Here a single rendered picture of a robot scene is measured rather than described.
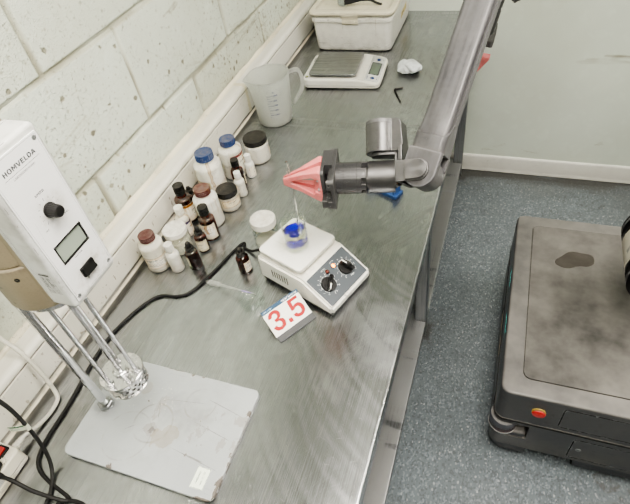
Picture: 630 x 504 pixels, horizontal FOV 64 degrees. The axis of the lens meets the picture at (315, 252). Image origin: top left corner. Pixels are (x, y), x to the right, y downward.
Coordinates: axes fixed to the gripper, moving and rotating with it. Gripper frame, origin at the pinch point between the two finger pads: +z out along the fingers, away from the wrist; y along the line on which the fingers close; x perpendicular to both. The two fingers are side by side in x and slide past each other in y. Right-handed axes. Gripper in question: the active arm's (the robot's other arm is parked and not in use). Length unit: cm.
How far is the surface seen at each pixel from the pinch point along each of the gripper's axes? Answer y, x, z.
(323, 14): -109, 13, 6
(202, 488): 47, 25, 11
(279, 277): 4.7, 21.8, 5.0
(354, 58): -93, 22, -5
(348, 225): -15.2, 26.0, -7.8
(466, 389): -15, 101, -40
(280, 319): 14.1, 23.7, 3.6
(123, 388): 38.5, 8.3, 21.1
